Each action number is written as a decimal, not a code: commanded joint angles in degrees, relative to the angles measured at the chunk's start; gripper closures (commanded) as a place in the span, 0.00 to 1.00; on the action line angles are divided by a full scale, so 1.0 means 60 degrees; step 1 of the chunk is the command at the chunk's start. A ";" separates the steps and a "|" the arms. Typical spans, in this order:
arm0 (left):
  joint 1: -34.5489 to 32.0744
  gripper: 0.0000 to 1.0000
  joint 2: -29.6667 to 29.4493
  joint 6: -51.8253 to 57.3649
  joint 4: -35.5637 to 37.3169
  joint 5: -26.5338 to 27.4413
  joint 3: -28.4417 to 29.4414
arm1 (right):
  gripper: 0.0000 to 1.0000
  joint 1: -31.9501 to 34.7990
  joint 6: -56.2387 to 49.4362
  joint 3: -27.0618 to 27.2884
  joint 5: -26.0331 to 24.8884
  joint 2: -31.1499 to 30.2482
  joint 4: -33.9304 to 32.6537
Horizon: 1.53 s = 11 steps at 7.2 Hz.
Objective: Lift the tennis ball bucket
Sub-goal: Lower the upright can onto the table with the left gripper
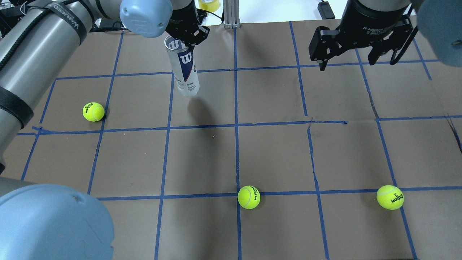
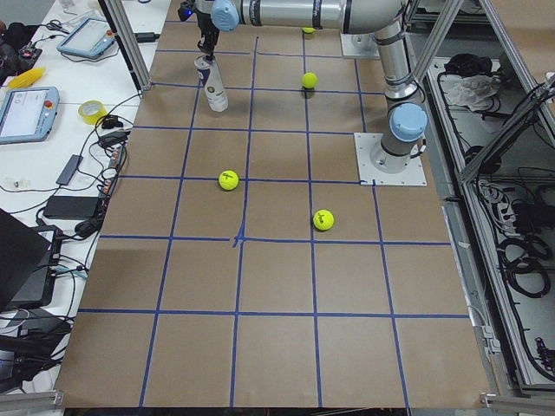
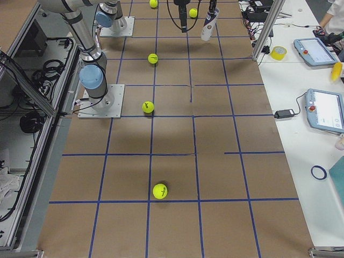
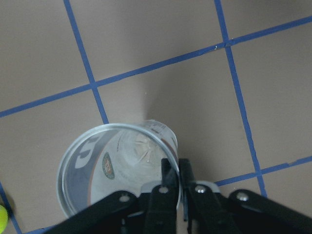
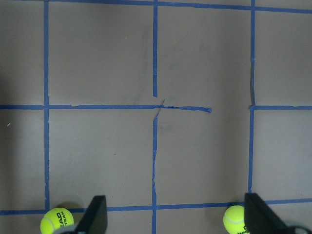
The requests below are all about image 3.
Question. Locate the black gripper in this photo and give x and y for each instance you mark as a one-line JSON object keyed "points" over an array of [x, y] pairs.
{"points": [[183, 13]]}

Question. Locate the white Wilson tennis ball can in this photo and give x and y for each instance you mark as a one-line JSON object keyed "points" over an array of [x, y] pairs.
{"points": [[209, 24]]}

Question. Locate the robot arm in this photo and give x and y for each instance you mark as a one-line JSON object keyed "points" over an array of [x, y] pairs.
{"points": [[110, 15], [92, 76]]}

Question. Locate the tennis ball right side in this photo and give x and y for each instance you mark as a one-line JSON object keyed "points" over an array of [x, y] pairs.
{"points": [[153, 4]]}

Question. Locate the centre Head tennis ball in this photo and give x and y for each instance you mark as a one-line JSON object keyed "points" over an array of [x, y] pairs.
{"points": [[152, 58]]}

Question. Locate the tennis ball far left side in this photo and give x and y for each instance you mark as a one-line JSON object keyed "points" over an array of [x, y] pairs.
{"points": [[148, 107]]}

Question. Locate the tennis ball near grid cross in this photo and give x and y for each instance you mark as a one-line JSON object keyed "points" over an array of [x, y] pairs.
{"points": [[160, 191]]}

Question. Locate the yellow tape roll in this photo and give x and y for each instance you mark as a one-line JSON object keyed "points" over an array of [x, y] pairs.
{"points": [[278, 53]]}

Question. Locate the upper teach pendant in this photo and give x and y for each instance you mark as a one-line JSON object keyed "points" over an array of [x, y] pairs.
{"points": [[314, 52]]}

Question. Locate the teach pendant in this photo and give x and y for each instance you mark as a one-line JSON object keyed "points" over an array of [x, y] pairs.
{"points": [[314, 52], [324, 110]]}

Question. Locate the person in white shirt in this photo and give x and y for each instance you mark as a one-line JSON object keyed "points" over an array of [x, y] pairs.
{"points": [[332, 22]]}

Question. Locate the black power adapter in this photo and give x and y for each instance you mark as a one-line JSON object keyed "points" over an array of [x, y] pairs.
{"points": [[287, 113]]}

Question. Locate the yellow banana toy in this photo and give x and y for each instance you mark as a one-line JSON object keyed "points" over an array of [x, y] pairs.
{"points": [[337, 71]]}

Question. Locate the lower teach pendant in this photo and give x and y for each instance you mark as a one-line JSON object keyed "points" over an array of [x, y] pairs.
{"points": [[324, 110]]}

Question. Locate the teal box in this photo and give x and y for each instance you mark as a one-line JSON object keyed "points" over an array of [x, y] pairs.
{"points": [[337, 176]]}

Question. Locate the aluminium frame post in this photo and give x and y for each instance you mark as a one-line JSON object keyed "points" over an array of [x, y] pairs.
{"points": [[268, 25]]}

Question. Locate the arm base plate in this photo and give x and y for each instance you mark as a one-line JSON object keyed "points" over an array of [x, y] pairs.
{"points": [[122, 27], [109, 107]]}

